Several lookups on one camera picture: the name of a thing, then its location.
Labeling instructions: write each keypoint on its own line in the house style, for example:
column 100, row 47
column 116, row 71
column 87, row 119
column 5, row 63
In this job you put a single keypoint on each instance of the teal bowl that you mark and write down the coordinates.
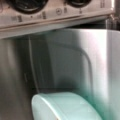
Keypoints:
column 62, row 106

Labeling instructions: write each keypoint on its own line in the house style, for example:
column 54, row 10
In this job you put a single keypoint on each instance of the silver toaster oven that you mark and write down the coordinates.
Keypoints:
column 50, row 46

